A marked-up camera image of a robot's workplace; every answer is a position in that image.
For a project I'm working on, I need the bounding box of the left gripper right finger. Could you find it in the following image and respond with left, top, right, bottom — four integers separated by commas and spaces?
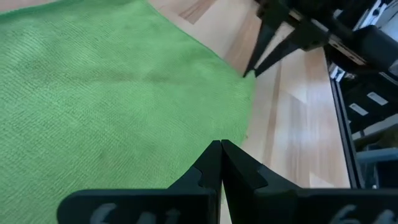
221, 139, 398, 224

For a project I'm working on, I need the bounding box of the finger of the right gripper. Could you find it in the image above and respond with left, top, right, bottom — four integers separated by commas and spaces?
243, 0, 292, 78
254, 23, 398, 77

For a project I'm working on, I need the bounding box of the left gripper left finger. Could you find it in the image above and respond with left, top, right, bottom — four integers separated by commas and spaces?
57, 139, 223, 224

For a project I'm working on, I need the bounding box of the green towel with white tag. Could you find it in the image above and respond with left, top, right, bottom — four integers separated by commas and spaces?
0, 0, 256, 224

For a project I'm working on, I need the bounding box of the black case with white labels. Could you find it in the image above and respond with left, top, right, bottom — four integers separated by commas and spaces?
338, 73, 398, 133

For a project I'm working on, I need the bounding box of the grey metal crossbar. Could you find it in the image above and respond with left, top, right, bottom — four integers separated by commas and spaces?
356, 147, 398, 164

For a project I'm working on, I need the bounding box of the silver aluminium post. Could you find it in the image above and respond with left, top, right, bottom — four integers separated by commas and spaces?
354, 0, 388, 32

